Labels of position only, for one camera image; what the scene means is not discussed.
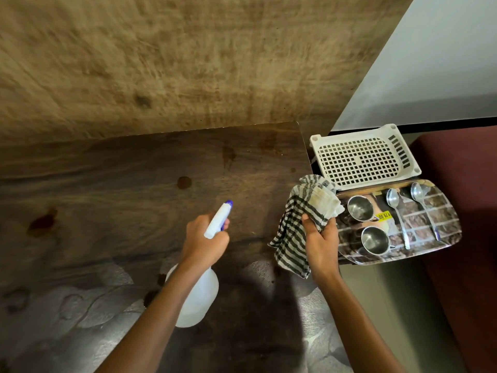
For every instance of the person's left hand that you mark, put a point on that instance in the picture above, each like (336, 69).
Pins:
(198, 244)

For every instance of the person's right hand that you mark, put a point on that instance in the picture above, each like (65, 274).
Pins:
(322, 248)

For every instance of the person's right thumb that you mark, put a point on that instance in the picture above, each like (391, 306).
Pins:
(309, 225)

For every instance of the person's left fingers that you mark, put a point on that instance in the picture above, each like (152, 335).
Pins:
(219, 241)

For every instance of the black white striped cloth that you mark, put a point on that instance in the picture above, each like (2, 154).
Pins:
(305, 221)

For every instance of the white spray bottle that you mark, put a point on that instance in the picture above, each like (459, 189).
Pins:
(198, 293)

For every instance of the person's right forearm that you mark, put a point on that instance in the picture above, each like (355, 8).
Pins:
(355, 326)

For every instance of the person's left forearm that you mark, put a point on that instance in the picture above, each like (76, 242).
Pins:
(155, 322)

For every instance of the small steel cup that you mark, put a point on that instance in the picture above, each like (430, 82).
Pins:
(376, 240)
(361, 208)

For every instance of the white plastic perforated basket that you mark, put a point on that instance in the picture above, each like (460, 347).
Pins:
(363, 157)

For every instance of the steel spoon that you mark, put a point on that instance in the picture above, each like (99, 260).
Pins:
(398, 213)
(423, 207)

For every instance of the brick print serving tray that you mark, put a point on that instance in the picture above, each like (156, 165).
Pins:
(423, 225)

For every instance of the dark red sofa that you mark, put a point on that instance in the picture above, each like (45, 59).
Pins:
(462, 244)

